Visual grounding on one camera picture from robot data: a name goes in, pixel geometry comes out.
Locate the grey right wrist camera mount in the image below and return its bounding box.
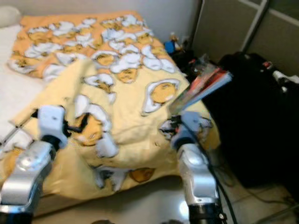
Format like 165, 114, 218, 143
175, 112, 199, 146

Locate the dark book red cover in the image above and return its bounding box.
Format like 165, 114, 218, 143
169, 65, 233, 115

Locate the grey bed frame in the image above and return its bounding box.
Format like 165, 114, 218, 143
35, 177, 173, 213

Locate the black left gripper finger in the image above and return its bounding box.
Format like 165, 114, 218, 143
71, 114, 90, 134

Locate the white plastic item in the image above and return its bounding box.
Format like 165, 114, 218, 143
272, 70, 299, 91

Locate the black bag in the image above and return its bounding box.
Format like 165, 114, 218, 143
203, 51, 299, 187

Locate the orange yellow cartoon blanket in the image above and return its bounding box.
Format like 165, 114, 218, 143
0, 10, 220, 196

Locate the small blue object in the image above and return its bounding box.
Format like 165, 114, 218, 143
164, 33, 183, 54

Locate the white mattress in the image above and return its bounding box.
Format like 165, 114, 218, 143
0, 26, 45, 140

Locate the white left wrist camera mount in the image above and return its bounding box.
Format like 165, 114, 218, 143
37, 105, 69, 144

